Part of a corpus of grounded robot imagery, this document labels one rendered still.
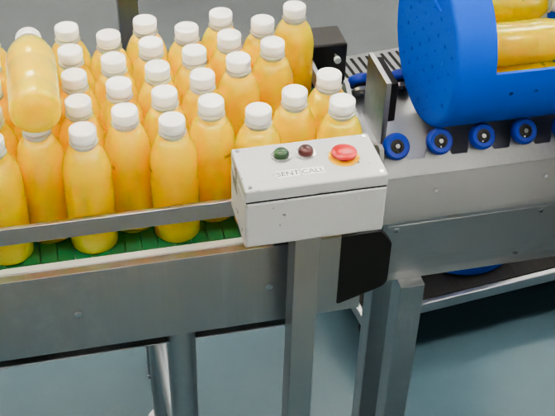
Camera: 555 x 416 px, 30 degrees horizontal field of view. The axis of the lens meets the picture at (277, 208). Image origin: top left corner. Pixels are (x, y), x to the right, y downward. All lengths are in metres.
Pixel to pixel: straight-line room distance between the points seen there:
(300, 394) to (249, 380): 0.87
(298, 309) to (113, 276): 0.28
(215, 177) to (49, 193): 0.25
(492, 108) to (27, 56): 0.72
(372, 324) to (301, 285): 0.67
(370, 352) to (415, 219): 0.56
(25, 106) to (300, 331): 0.54
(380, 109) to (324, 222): 0.36
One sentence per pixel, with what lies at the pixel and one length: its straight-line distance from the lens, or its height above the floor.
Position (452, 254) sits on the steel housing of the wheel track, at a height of 0.69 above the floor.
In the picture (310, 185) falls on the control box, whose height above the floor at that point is 1.10.
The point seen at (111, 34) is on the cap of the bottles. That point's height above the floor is 1.11.
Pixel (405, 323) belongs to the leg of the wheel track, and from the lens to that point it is 2.01.
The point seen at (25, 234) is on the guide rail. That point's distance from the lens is 1.54.
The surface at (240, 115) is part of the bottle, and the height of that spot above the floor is 1.02.
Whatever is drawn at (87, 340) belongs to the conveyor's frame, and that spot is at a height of 0.75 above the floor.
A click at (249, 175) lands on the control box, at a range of 1.40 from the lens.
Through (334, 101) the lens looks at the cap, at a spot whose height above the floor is 1.11.
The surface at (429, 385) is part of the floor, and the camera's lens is 2.63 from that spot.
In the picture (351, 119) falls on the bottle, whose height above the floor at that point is 1.08.
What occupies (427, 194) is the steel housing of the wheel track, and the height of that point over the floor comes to 0.87.
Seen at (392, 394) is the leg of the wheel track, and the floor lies 0.32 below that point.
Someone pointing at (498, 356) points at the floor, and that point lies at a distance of 2.73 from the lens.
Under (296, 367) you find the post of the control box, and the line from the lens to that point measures 1.68.
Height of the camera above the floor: 1.95
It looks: 39 degrees down
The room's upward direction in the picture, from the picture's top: 2 degrees clockwise
